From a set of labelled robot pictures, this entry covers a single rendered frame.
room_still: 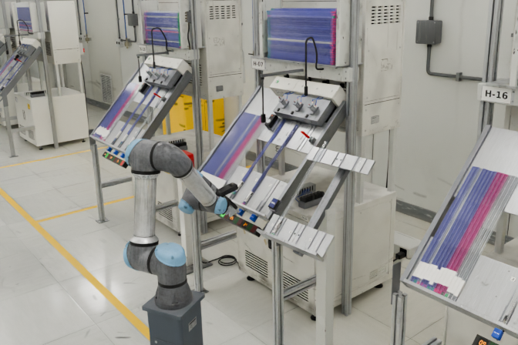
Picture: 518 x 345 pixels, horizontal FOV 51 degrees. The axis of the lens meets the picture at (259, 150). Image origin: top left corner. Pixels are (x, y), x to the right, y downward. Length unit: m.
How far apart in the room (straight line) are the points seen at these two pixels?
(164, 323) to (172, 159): 0.65
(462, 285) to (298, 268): 1.23
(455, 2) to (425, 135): 0.99
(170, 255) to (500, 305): 1.17
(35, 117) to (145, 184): 4.80
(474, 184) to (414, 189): 2.31
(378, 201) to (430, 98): 1.31
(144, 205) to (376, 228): 1.49
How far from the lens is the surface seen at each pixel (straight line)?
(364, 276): 3.26
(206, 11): 3.92
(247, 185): 2.79
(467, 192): 2.17
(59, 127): 7.01
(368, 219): 3.11
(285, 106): 2.90
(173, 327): 2.26
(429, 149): 4.30
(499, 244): 2.61
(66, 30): 6.93
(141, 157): 2.14
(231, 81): 4.07
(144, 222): 2.22
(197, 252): 3.28
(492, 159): 2.23
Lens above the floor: 1.73
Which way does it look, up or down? 16 degrees down
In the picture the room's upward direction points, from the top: 1 degrees counter-clockwise
